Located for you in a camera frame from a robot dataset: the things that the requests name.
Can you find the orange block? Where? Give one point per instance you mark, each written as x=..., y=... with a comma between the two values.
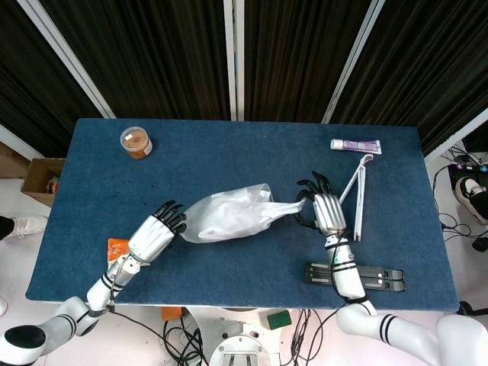
x=171, y=312

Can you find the blue table mat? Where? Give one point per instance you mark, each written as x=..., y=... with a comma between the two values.
x=228, y=160

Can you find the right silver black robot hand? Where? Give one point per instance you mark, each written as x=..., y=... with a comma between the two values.
x=328, y=211

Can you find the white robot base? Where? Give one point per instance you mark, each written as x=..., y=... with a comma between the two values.
x=236, y=328

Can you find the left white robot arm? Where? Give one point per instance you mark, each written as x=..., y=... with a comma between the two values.
x=99, y=291

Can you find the green block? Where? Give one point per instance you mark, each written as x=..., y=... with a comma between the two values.
x=279, y=319

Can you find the white plastic tongs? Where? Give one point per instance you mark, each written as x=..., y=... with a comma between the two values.
x=359, y=221

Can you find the clear round tub orange contents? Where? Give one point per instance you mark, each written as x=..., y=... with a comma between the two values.
x=135, y=142

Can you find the orange snack packet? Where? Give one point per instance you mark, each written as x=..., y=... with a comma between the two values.
x=116, y=249

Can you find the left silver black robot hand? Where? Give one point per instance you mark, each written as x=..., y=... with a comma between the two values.
x=152, y=238

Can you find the black and white sneaker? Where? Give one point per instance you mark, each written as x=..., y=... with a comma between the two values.
x=470, y=192

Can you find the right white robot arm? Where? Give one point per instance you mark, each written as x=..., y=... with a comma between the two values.
x=348, y=278

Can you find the black power strip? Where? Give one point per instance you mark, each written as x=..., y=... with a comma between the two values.
x=467, y=167

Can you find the black curtain panel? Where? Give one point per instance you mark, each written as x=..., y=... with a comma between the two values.
x=23, y=95
x=293, y=57
x=152, y=57
x=427, y=65

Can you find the brown cardboard box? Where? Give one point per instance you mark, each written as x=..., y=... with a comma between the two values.
x=34, y=179

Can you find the purple white toothpaste tube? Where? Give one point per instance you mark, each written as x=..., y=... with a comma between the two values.
x=358, y=145

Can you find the white frame post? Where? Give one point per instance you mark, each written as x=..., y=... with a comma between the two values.
x=457, y=131
x=19, y=143
x=352, y=57
x=68, y=57
x=233, y=57

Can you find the translucent plastic bag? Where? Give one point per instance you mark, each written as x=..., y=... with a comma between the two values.
x=192, y=222

